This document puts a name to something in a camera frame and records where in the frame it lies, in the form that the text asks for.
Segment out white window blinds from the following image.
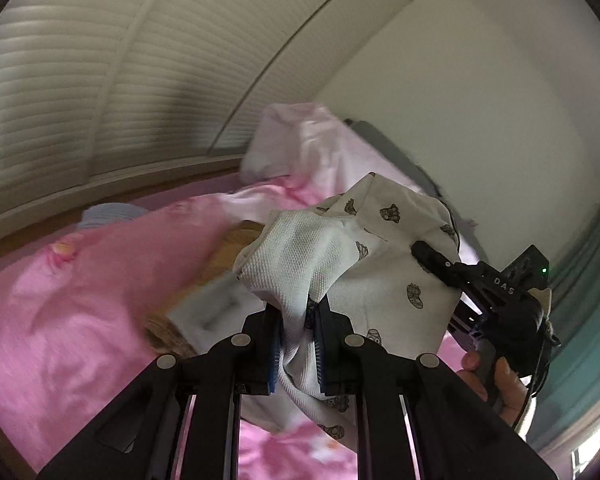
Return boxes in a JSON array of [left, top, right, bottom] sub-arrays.
[[87, 0, 333, 178]]

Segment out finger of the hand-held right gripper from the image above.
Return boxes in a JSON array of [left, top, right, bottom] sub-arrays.
[[411, 240, 482, 287]]

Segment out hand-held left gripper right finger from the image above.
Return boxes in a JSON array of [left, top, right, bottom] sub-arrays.
[[310, 304, 557, 480]]

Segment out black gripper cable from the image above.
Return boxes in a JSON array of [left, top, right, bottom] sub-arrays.
[[512, 310, 556, 432]]

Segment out teal curtain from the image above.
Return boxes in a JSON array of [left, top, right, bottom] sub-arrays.
[[527, 202, 600, 453]]

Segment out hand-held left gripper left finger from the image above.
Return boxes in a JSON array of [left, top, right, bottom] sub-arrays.
[[37, 306, 284, 480]]

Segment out blue-grey cloth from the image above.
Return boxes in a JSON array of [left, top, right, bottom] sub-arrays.
[[76, 202, 142, 232]]

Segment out white louvered closet door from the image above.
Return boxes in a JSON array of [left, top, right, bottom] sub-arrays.
[[0, 0, 148, 221]]

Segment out white printed black-trimmed garment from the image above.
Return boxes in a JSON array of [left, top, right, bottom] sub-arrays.
[[232, 172, 465, 457]]

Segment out person's right hand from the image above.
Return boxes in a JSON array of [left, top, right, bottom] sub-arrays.
[[455, 350, 537, 429]]

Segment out pink floral duvet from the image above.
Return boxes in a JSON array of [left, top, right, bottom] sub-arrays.
[[0, 102, 481, 480]]

